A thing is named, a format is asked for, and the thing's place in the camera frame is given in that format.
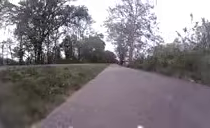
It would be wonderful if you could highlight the grey asphalt path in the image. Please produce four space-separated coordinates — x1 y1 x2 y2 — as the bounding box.
31 63 210 128

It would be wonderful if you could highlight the row of trees and bushes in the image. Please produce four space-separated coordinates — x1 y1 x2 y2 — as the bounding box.
127 13 210 86

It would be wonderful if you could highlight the pale bare tree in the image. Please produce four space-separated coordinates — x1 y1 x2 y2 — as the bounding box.
103 0 162 67

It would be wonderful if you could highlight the grass verge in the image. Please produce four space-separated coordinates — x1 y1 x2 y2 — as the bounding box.
0 63 110 128

